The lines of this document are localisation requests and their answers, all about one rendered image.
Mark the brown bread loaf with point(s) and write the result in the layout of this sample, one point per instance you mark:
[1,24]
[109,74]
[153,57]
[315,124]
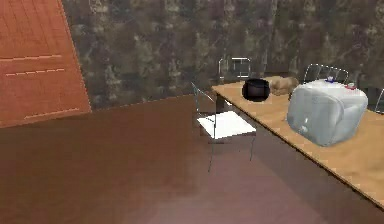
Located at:
[283,85]

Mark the silver toaster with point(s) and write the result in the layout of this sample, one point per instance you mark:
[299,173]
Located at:
[325,111]

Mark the light wooden table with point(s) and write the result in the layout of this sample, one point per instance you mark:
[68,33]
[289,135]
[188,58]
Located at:
[336,146]

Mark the orange wooden room door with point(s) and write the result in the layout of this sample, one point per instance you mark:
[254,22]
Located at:
[36,60]

